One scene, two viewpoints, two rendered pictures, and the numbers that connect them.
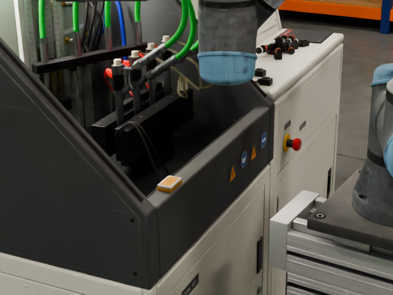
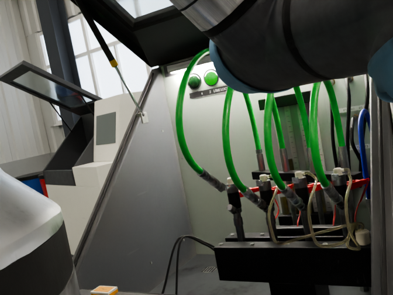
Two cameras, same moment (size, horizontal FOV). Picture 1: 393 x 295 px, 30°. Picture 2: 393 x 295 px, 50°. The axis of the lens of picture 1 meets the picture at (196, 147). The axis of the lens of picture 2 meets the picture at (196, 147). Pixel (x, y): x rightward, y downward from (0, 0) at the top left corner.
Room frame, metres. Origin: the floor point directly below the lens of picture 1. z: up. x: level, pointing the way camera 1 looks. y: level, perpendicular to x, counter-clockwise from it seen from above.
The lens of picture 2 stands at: (1.63, -0.79, 1.30)
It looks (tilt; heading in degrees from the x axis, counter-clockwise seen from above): 5 degrees down; 95
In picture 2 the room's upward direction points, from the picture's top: 11 degrees counter-clockwise
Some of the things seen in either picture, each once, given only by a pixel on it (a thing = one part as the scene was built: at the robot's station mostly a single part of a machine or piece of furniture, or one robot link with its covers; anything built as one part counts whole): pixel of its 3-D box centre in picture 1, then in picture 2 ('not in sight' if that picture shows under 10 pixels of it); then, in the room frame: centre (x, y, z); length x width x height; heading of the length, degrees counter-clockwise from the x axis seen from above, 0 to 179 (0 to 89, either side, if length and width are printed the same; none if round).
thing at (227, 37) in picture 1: (228, 36); not in sight; (0.95, -0.04, 1.34); 0.11 x 0.08 x 0.11; 173
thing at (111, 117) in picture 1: (146, 133); (296, 271); (1.72, 0.12, 0.91); 0.34 x 0.10 x 0.15; 155
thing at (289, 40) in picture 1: (283, 43); not in sight; (2.21, -0.27, 1.01); 0.23 x 0.11 x 0.06; 155
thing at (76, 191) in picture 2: not in sight; (93, 158); (0.25, 3.35, 1.00); 1.30 x 1.09 x 1.99; 134
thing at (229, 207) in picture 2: (123, 109); (237, 228); (1.61, 0.17, 1.01); 0.05 x 0.03 x 0.21; 65
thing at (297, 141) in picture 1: (293, 143); not in sight; (1.90, -0.27, 0.80); 0.05 x 0.04 x 0.05; 155
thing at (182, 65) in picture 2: not in sight; (250, 49); (1.72, 0.41, 1.43); 0.54 x 0.03 x 0.02; 155
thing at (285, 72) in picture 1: (279, 59); not in sight; (2.18, -0.26, 0.97); 0.70 x 0.22 x 0.03; 155
